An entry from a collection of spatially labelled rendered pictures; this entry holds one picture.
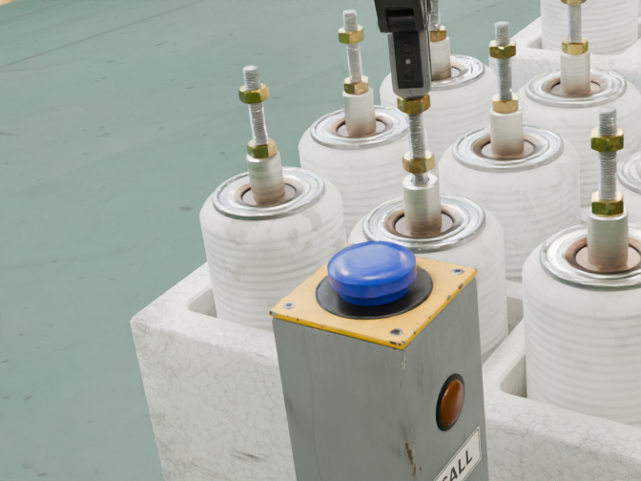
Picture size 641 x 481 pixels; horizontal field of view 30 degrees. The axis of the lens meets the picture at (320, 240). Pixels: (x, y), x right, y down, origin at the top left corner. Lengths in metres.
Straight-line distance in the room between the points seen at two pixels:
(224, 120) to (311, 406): 1.11
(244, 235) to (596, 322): 0.24
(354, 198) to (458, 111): 0.13
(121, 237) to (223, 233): 0.59
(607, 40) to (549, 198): 0.44
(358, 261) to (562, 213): 0.30
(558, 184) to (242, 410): 0.26
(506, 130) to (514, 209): 0.06
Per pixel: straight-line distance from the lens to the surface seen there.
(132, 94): 1.80
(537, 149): 0.82
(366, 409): 0.53
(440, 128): 0.94
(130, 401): 1.07
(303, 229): 0.76
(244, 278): 0.78
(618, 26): 1.23
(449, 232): 0.72
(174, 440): 0.87
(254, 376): 0.77
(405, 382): 0.51
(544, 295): 0.67
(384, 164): 0.85
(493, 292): 0.73
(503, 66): 0.80
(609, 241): 0.67
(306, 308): 0.53
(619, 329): 0.66
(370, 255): 0.54
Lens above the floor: 0.58
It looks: 27 degrees down
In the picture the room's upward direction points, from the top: 7 degrees counter-clockwise
